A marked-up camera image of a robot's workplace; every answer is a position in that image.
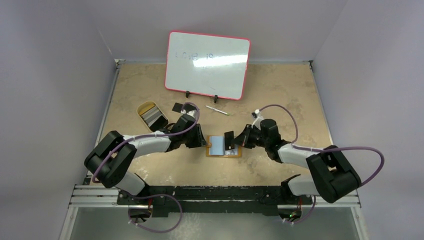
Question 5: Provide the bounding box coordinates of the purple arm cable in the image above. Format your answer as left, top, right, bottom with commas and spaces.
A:
91, 101, 201, 234
251, 104, 386, 226

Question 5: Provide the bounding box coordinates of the yellow leather card holder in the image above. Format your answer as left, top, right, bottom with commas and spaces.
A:
205, 135, 242, 158

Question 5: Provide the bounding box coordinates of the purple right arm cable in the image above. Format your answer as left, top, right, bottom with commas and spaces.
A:
251, 104, 386, 226

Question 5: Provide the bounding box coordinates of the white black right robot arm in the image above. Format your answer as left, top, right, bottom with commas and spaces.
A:
231, 119, 362, 204

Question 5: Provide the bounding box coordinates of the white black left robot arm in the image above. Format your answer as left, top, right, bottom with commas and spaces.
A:
84, 114, 207, 205

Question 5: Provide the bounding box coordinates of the white marker pen green cap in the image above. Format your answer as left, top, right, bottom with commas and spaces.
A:
205, 105, 230, 116

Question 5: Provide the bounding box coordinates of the beige oval plastic tray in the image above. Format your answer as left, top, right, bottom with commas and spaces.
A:
136, 100, 169, 133

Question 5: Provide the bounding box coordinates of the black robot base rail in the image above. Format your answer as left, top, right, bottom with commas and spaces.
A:
117, 185, 313, 218

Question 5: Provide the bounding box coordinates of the pink framed whiteboard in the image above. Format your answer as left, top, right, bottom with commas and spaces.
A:
164, 31, 251, 100

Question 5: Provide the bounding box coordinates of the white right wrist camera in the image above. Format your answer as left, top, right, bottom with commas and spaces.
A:
251, 109, 264, 130

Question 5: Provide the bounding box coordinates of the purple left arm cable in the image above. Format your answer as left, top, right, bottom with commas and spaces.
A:
91, 101, 201, 234

